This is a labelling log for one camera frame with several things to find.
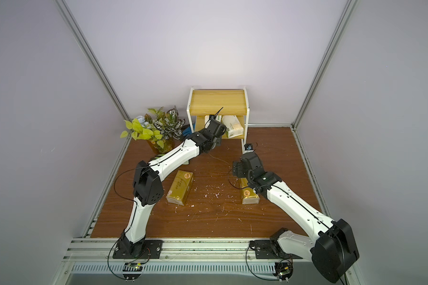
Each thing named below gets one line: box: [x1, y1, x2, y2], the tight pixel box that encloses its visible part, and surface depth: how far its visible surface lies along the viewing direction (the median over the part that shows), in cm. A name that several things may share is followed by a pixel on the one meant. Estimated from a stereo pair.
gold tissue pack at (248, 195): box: [239, 177, 261, 205], surface depth 84 cm
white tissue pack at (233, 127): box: [221, 115, 244, 139], surface depth 94 cm
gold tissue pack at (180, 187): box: [165, 169, 194, 207], surface depth 87 cm
